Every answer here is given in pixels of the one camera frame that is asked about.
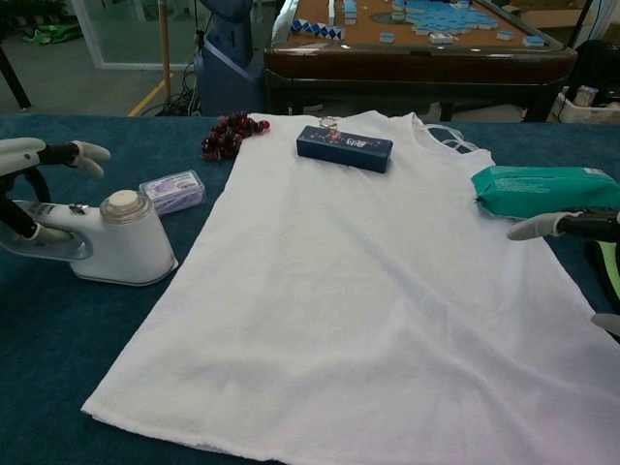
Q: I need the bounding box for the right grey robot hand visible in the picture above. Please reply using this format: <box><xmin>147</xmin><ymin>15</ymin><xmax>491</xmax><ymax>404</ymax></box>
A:
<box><xmin>506</xmin><ymin>206</ymin><xmax>620</xmax><ymax>335</ymax></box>

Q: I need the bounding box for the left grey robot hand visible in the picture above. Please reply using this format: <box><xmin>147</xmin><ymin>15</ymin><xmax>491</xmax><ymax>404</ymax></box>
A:
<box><xmin>0</xmin><ymin>138</ymin><xmax>111</xmax><ymax>241</ymax></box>

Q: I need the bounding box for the white handheld garment steamer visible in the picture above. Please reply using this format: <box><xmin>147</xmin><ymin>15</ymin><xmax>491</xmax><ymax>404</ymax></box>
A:
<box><xmin>0</xmin><ymin>189</ymin><xmax>179</xmax><ymax>287</ymax></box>

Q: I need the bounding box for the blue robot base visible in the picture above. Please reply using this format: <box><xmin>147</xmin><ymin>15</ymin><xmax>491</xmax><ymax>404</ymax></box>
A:
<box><xmin>193</xmin><ymin>0</ymin><xmax>265</xmax><ymax>116</ymax></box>

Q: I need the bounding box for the green wet wipes pack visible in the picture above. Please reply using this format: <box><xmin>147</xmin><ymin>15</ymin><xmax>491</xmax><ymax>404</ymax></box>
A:
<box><xmin>470</xmin><ymin>165</ymin><xmax>620</xmax><ymax>227</ymax></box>

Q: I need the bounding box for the black table leg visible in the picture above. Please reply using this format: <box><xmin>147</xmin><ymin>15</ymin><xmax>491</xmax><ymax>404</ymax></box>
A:
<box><xmin>0</xmin><ymin>46</ymin><xmax>33</xmax><ymax>110</ymax></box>

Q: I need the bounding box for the white storage basket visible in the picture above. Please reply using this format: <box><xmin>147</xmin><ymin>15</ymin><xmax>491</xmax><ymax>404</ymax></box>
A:
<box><xmin>551</xmin><ymin>85</ymin><xmax>620</xmax><ymax>122</ymax></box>

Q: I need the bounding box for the green bag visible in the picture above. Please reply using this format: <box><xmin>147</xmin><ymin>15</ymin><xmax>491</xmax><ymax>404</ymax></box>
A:
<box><xmin>21</xmin><ymin>23</ymin><xmax>81</xmax><ymax>47</ymax></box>

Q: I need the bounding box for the clear purple plastic box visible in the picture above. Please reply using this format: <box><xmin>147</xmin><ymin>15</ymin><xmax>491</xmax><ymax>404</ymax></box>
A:
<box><xmin>138</xmin><ymin>170</ymin><xmax>206</xmax><ymax>217</ymax></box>

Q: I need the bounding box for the black bag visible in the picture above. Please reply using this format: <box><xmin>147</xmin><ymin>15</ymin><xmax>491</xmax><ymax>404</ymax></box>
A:
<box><xmin>575</xmin><ymin>39</ymin><xmax>620</xmax><ymax>106</ymax></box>

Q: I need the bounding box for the wooden pole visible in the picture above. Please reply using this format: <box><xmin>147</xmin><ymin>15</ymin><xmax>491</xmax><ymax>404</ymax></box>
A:
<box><xmin>159</xmin><ymin>0</ymin><xmax>173</xmax><ymax>101</ymax></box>

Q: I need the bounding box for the teal felt table cover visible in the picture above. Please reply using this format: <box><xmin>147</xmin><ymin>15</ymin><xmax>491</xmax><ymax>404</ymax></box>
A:
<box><xmin>0</xmin><ymin>113</ymin><xmax>620</xmax><ymax>465</ymax></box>

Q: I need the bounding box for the dark red grape bunch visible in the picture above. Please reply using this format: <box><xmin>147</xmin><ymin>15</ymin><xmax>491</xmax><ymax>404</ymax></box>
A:
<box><xmin>201</xmin><ymin>110</ymin><xmax>273</xmax><ymax>162</ymax></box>

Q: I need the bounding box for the cardboard box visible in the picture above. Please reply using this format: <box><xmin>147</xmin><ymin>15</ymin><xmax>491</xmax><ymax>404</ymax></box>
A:
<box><xmin>503</xmin><ymin>0</ymin><xmax>597</xmax><ymax>30</ymax></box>

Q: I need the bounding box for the brown mahjong table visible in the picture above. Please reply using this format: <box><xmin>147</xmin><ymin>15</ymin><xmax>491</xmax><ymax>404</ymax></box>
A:
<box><xmin>263</xmin><ymin>0</ymin><xmax>578</xmax><ymax>122</ymax></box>

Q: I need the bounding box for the dark blue rectangular box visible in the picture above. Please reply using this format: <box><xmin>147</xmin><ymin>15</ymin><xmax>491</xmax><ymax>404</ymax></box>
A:
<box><xmin>295</xmin><ymin>125</ymin><xmax>394</xmax><ymax>174</ymax></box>

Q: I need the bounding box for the white sleeveless shirt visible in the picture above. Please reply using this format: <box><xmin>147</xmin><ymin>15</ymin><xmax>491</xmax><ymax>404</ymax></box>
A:
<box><xmin>79</xmin><ymin>109</ymin><xmax>620</xmax><ymax>465</ymax></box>

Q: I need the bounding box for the blue white snake puzzle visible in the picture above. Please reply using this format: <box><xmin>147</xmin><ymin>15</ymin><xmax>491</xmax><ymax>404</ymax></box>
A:
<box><xmin>289</xmin><ymin>17</ymin><xmax>343</xmax><ymax>43</ymax></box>

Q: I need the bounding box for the glass partition with white frame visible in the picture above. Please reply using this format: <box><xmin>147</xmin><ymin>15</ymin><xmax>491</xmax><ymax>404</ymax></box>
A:
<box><xmin>77</xmin><ymin>0</ymin><xmax>204</xmax><ymax>69</ymax></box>

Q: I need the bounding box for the tangle of floor cables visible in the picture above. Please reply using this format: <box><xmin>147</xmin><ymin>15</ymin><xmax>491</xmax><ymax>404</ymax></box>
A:
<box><xmin>162</xmin><ymin>62</ymin><xmax>202</xmax><ymax>116</ymax></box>

